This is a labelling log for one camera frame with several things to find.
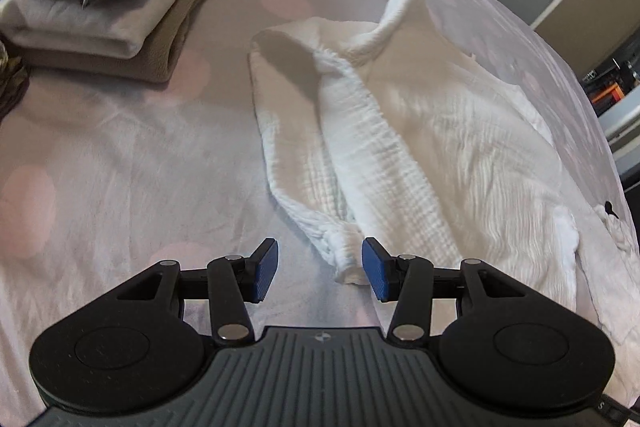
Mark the white crinkle muslin garment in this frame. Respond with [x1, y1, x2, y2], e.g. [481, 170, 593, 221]
[250, 0, 579, 308]

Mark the pile of white clothes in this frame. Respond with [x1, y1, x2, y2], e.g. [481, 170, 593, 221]
[576, 204, 639, 345]

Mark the pink dotted grey bedsheet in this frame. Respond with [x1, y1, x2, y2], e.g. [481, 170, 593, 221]
[1, 0, 630, 426]

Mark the folded beige knit sweater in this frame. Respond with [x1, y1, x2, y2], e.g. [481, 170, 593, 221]
[18, 0, 204, 83]

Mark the folded white sweater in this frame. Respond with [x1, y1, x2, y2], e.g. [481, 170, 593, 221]
[1, 0, 177, 58]

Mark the striped olive garment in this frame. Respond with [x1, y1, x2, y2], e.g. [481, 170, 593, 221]
[0, 42, 29, 121]

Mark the cream bedroom door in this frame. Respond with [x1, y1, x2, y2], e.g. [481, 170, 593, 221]
[532, 0, 640, 77]

